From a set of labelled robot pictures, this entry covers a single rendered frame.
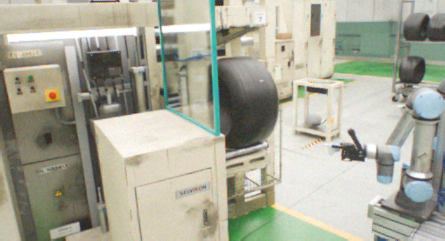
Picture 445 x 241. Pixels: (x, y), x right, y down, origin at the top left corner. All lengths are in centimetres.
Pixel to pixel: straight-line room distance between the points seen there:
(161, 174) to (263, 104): 93
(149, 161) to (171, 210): 22
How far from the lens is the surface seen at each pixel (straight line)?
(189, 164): 135
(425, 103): 179
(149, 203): 134
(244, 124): 203
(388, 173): 192
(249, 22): 250
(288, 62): 729
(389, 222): 220
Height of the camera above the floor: 171
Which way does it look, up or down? 16 degrees down
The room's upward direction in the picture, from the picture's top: 2 degrees counter-clockwise
